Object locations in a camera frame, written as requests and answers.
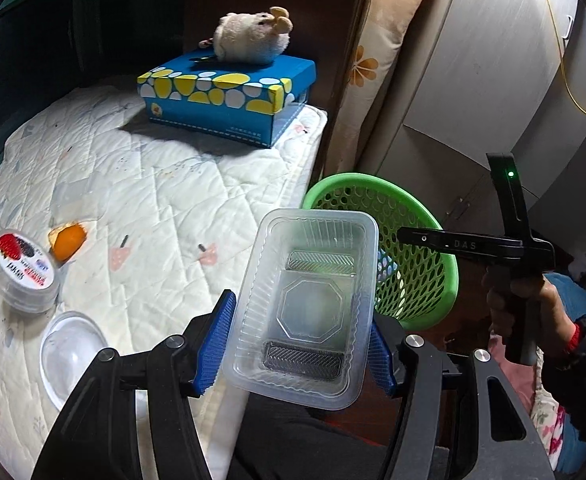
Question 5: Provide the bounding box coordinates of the person's right hand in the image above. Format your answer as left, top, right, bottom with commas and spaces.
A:
482, 266, 581, 361

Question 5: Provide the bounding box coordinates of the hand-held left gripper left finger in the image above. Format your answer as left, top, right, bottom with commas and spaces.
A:
33, 290, 238, 480

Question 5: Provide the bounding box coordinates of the floral print pillow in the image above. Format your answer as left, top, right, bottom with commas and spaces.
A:
333, 0, 441, 181

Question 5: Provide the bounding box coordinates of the green plastic mesh basket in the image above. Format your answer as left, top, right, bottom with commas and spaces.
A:
300, 172, 460, 331

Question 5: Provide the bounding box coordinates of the blue cloth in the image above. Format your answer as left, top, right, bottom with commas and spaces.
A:
543, 272, 586, 321

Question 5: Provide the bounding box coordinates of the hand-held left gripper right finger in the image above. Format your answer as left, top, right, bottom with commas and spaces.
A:
368, 312, 544, 480

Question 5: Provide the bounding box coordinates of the clear plastic food tray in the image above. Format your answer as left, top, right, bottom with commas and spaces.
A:
220, 208, 380, 412

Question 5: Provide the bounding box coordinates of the beige plush toy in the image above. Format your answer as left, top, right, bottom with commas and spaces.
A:
198, 6, 293, 65

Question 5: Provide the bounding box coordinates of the clear plastic dome lid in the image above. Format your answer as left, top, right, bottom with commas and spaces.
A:
40, 311, 109, 411

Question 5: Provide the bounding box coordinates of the round container with red label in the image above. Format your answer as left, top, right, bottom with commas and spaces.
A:
0, 230, 60, 313

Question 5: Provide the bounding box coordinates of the white quilted mattress pad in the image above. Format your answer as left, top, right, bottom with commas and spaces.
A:
0, 85, 329, 461

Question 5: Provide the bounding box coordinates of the blue spotted tissue box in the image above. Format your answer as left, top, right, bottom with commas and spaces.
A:
137, 52, 318, 148

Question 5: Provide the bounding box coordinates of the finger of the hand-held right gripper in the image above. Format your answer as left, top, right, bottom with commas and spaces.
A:
397, 226, 448, 254

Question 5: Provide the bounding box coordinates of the grey wooden cabinet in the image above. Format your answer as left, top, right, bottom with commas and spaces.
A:
363, 0, 586, 271

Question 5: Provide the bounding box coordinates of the pink floral cloth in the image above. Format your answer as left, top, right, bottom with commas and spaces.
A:
488, 335, 574, 461

